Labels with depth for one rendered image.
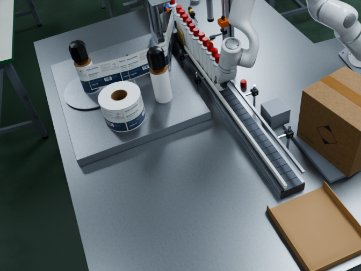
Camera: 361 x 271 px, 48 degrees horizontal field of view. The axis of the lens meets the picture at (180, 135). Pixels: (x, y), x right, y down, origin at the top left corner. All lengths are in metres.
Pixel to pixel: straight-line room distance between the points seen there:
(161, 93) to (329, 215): 0.94
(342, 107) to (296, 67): 0.69
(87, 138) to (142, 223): 0.53
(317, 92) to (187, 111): 0.63
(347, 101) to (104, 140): 1.07
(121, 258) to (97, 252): 0.10
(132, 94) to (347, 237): 1.08
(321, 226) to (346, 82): 0.58
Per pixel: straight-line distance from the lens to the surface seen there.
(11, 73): 3.01
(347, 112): 1.66
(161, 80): 1.95
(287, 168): 1.75
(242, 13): 1.73
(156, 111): 2.02
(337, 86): 1.76
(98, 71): 2.13
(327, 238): 1.64
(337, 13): 1.97
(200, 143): 1.91
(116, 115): 1.89
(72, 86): 2.30
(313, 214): 1.69
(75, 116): 2.13
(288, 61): 2.34
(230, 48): 1.75
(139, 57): 2.13
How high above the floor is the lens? 2.25
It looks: 47 degrees down
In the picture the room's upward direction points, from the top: 10 degrees counter-clockwise
